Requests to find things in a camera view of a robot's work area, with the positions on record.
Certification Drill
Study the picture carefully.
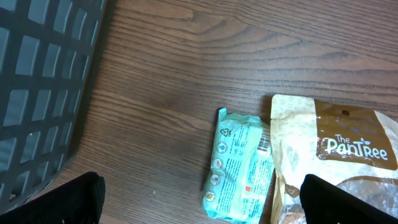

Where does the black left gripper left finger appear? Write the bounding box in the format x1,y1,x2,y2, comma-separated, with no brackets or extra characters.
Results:
1,172,106,224

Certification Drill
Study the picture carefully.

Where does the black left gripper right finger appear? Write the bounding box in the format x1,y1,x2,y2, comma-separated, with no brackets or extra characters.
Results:
300,174,397,224

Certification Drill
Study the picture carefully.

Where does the brown Pantree snack bag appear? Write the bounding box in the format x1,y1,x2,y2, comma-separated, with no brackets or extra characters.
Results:
271,95,397,223

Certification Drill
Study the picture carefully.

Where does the teal wet wipes pack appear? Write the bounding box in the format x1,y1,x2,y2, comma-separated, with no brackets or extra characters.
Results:
203,108,274,223

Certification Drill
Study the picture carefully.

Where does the dark grey plastic basket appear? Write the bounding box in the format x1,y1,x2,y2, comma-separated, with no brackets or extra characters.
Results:
1,0,109,213

